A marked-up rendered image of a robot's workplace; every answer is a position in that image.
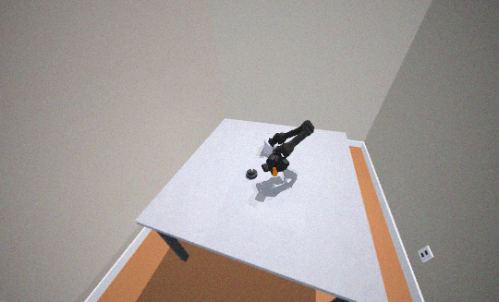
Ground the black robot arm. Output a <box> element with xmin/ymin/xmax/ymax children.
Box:
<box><xmin>266</xmin><ymin>120</ymin><xmax>315</xmax><ymax>172</ymax></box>

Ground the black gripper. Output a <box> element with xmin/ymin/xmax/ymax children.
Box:
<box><xmin>262</xmin><ymin>158</ymin><xmax>289</xmax><ymax>174</ymax></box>

